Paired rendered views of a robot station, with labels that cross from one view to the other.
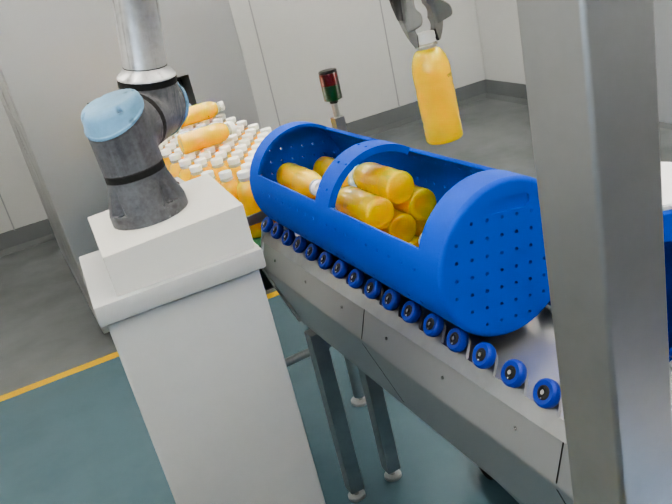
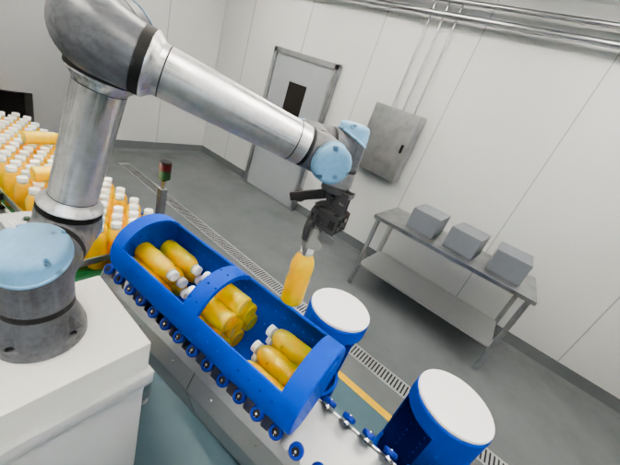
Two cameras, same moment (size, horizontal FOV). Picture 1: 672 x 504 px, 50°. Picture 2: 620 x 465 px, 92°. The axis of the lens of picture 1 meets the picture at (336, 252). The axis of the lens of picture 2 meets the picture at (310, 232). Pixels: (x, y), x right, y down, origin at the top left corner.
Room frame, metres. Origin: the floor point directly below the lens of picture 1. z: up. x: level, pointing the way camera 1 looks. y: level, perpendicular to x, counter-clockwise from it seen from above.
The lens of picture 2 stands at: (0.77, 0.28, 1.85)
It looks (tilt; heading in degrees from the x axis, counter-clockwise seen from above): 24 degrees down; 317
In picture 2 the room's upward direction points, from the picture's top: 20 degrees clockwise
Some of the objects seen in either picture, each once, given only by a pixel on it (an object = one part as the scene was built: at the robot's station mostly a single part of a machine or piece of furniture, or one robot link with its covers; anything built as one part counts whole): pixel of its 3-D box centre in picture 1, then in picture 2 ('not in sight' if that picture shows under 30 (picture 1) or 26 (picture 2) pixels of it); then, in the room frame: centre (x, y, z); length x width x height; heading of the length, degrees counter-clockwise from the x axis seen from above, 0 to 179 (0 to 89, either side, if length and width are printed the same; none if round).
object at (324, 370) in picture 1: (336, 417); not in sight; (1.89, 0.12, 0.31); 0.06 x 0.06 x 0.63; 22
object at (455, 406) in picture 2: not in sight; (455, 402); (0.90, -0.80, 1.03); 0.28 x 0.28 x 0.01
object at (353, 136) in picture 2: not in sight; (347, 147); (1.31, -0.23, 1.75); 0.09 x 0.08 x 0.11; 72
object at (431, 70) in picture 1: (435, 91); (298, 276); (1.32, -0.24, 1.35); 0.07 x 0.07 x 0.19
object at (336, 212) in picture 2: not in sight; (330, 208); (1.30, -0.25, 1.59); 0.09 x 0.08 x 0.12; 22
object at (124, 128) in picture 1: (122, 131); (35, 267); (1.38, 0.34, 1.40); 0.13 x 0.12 x 0.14; 162
